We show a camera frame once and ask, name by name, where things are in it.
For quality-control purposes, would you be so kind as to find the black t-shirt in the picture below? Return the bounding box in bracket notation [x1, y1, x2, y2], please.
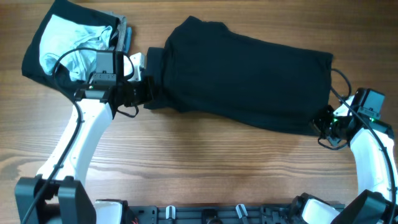
[145, 16, 333, 135]

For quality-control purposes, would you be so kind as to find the grey folded garment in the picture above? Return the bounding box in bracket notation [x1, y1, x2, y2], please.
[104, 11, 127, 51]

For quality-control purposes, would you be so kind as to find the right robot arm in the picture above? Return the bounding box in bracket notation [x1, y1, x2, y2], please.
[286, 88, 397, 223]

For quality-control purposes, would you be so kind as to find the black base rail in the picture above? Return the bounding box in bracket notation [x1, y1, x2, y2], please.
[130, 203, 305, 224]

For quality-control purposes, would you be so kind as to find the right black cable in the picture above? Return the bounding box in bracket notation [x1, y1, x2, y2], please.
[317, 67, 398, 224]

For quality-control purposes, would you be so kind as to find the folded black garment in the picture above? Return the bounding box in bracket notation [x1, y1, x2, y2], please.
[21, 0, 119, 95]

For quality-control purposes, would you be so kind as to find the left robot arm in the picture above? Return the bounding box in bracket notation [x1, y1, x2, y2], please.
[15, 50, 154, 223]

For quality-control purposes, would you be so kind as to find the light blue crumpled garment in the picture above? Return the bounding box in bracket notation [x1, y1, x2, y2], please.
[39, 15, 113, 82]

